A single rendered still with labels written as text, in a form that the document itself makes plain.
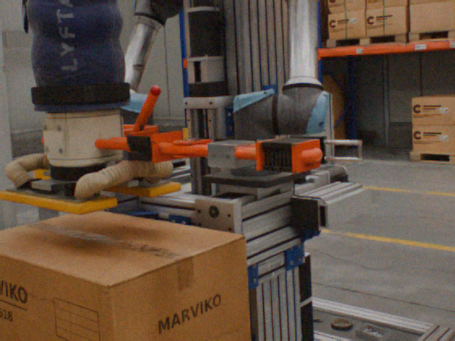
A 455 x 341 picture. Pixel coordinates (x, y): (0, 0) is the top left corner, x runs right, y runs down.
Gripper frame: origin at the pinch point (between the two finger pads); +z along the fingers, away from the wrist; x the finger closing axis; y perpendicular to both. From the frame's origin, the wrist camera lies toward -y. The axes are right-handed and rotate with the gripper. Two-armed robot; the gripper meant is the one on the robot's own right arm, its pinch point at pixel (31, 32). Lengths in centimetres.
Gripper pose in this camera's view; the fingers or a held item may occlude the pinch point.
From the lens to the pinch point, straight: 209.9
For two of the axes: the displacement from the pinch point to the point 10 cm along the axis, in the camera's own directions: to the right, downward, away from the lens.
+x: -5.6, -0.5, 8.2
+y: 8.2, -0.9, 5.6
